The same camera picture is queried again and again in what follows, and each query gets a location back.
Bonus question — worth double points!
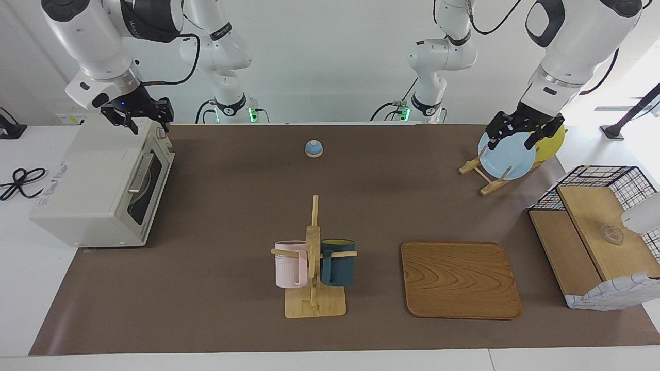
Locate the mint green plate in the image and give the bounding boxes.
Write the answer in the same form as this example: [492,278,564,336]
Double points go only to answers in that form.
[128,164,155,205]

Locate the white toaster oven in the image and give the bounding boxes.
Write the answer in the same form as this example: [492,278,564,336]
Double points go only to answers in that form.
[29,114,176,248]

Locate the yellow plate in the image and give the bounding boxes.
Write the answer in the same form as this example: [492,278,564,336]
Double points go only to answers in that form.
[534,124,566,163]

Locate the light blue plate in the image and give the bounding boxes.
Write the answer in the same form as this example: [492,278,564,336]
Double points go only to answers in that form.
[478,129,537,181]

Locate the wooden plate rack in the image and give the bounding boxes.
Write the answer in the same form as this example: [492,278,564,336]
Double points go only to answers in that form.
[459,149,545,196]

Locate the small clear glass dish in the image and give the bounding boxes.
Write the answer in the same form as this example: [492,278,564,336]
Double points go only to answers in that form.
[600,225,625,245]

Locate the white rounded device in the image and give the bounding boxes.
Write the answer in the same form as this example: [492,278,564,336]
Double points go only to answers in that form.
[621,192,660,235]

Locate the wooden serving tray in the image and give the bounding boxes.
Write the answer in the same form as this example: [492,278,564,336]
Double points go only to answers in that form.
[401,241,523,321]

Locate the brown table mat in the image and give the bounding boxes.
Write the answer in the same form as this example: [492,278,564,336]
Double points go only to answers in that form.
[29,124,660,356]

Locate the pink mug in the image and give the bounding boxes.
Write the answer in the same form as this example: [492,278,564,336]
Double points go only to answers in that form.
[274,240,310,289]

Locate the dark blue mug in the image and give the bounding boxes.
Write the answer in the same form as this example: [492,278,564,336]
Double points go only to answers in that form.
[320,238,356,288]

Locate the wooden mug rack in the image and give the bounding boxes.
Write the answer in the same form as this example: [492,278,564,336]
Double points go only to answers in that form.
[271,195,358,319]

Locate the black base cable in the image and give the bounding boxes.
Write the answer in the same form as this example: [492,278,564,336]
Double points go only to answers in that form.
[195,99,218,124]
[371,77,419,122]

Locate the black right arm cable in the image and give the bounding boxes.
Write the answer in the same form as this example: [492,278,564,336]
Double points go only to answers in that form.
[139,33,202,86]

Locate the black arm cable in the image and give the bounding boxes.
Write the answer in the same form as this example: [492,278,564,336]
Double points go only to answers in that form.
[463,0,619,96]
[139,33,202,86]

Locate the black camera stand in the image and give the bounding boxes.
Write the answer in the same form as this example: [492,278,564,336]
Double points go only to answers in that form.
[601,83,660,141]

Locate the wire basket with wooden shelves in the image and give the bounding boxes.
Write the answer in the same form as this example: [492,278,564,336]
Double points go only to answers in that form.
[529,165,660,311]

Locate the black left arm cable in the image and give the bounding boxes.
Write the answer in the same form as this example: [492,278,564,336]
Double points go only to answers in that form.
[463,0,619,96]

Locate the black clamp mount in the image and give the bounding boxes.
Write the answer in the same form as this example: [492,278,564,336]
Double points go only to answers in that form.
[0,107,27,140]

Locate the coiled black cable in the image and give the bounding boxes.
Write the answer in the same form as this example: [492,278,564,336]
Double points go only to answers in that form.
[0,168,47,201]

